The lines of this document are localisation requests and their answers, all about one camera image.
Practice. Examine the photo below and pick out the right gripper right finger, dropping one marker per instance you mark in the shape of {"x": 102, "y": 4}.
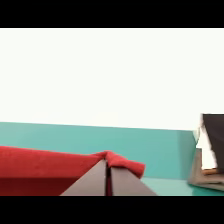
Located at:
{"x": 128, "y": 185}

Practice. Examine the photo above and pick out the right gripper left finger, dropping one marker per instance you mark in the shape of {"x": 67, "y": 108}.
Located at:
{"x": 91, "y": 181}

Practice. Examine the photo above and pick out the red garment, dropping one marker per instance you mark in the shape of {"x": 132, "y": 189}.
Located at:
{"x": 36, "y": 166}

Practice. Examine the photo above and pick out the dark garment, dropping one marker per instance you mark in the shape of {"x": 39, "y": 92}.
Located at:
{"x": 216, "y": 136}

